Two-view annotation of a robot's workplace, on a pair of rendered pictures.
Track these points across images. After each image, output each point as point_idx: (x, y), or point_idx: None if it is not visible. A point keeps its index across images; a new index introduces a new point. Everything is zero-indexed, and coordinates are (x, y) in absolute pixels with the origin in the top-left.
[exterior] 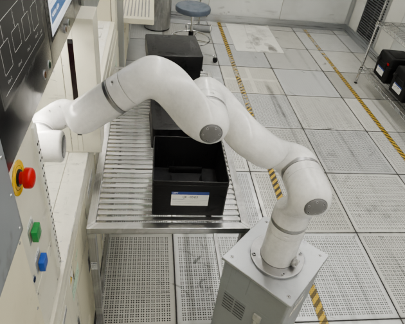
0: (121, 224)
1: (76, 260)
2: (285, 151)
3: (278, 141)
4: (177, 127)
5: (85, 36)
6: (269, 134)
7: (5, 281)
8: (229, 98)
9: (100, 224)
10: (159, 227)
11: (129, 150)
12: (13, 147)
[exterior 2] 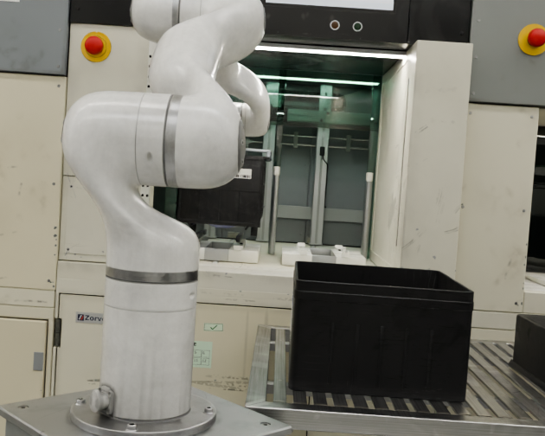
0: (265, 336)
1: (210, 336)
2: (164, 64)
3: (172, 46)
4: None
5: (413, 69)
6: (176, 35)
7: (13, 70)
8: (220, 5)
9: (266, 329)
10: (257, 350)
11: (481, 351)
12: (96, 13)
